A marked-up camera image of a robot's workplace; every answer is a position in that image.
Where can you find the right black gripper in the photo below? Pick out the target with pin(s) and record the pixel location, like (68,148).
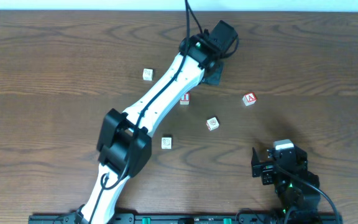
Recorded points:
(266,168)

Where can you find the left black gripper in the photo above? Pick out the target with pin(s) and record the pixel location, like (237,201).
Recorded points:
(214,76)

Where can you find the red letter I block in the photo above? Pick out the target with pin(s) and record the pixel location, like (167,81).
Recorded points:
(185,99)

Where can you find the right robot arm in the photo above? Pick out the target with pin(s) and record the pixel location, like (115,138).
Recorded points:
(294,185)

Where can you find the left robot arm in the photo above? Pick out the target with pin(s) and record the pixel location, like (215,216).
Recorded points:
(125,139)

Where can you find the red letter A block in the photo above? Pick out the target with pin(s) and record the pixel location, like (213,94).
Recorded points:
(249,98)

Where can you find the wooden block with M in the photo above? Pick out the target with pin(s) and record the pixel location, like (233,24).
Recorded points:
(212,123)

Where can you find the plain wooden block upper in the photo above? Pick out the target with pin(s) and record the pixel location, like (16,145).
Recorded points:
(148,74)

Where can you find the wooden block blue H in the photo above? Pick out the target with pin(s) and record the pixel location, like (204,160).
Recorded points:
(166,143)

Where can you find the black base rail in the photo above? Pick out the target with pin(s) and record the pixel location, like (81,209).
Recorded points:
(130,218)

